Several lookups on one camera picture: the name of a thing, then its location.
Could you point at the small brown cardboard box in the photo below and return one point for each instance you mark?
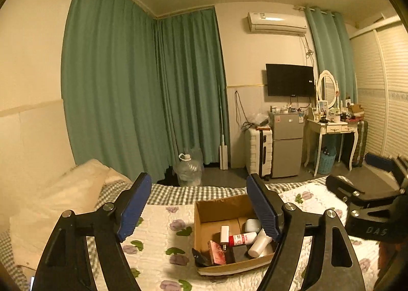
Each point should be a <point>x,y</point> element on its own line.
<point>355,111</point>

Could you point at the white photo frame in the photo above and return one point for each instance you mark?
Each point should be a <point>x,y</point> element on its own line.
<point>322,108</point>

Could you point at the white suitcase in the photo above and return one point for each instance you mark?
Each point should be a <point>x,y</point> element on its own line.
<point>255,154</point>

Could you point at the red patterned box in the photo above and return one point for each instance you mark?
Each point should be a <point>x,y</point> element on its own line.
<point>218,253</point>

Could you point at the clear plastic bag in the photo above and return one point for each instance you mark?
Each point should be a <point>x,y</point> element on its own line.
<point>258,119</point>

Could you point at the white floral quilt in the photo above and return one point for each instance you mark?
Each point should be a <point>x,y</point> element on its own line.
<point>159,256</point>

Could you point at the black wall television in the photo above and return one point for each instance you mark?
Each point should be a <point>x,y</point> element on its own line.
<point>290,80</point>

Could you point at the white louvered wardrobe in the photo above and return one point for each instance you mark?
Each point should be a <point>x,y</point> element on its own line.
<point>379,87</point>

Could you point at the cosmetics clutter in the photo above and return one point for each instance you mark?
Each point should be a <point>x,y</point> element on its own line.
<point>334,116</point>

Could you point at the small black box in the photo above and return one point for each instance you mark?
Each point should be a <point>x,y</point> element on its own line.
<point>239,252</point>

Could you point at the white rounded case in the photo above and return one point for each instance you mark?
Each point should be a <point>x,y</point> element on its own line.
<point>253,225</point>

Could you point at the white air conditioner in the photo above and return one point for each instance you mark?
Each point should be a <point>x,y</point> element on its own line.
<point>275,23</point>

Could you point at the cluster of small bottles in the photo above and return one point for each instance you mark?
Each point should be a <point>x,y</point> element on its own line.
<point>287,108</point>

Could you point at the blue laundry basket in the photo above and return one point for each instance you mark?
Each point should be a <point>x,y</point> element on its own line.
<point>325,162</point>

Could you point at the small white red-label bottle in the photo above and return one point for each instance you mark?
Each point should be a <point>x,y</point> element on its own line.
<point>244,239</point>

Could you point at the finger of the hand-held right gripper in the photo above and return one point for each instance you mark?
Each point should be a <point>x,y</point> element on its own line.
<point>379,162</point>
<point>341,184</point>

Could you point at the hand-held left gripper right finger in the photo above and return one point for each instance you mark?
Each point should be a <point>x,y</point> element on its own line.
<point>264,211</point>

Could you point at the large white plastic bottle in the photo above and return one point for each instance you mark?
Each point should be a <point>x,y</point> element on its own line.
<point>258,244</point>

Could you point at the cream pillow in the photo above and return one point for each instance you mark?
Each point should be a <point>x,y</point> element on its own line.
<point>63,201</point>

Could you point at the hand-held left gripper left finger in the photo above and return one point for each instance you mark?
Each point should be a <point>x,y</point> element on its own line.
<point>134,208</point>

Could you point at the silver small fridge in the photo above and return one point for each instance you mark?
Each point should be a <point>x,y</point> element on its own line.
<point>287,144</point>

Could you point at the white dressing table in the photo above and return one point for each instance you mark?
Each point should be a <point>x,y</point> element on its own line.
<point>331,128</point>

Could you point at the dark checked suitcase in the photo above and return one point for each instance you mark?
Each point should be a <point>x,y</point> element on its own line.
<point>360,144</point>

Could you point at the white oval mirror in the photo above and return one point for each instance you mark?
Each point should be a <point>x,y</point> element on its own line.
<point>328,88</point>

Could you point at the green curtain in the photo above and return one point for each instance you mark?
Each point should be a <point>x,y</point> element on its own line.
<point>191,87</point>
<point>108,71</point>

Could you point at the white flat mop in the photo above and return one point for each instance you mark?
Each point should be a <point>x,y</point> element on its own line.
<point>223,155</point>

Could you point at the light teal curtain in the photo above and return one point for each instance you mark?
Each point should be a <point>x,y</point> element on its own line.
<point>331,55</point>

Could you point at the white charger plug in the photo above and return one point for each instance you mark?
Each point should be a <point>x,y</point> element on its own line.
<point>225,233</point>

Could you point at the clear water jug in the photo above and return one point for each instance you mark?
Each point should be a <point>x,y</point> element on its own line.
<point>188,170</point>

